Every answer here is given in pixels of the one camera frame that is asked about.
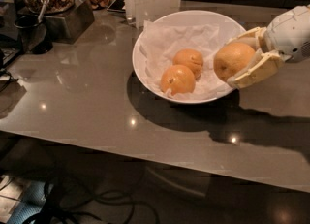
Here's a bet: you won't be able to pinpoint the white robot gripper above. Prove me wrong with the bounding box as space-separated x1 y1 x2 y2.
227 6 310 89

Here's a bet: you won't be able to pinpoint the orange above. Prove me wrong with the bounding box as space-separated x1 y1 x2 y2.
172 48 203 79
213 42 255 82
160 65 196 95

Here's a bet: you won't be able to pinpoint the white ceramic bowl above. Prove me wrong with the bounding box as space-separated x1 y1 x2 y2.
132 10 248 105

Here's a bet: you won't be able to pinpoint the white paper liner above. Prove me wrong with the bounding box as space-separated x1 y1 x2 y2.
139 20 241 102

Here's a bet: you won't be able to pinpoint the smartphone on counter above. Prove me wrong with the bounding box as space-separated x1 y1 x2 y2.
108 0 125 13

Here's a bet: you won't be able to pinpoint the black cup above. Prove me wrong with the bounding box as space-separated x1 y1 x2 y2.
15 16 53 54

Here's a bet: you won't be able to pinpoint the white spoon handle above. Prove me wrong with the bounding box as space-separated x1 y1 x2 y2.
37 0 49 23

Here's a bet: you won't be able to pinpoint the black cables on floor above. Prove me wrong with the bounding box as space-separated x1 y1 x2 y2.
22 169 161 224

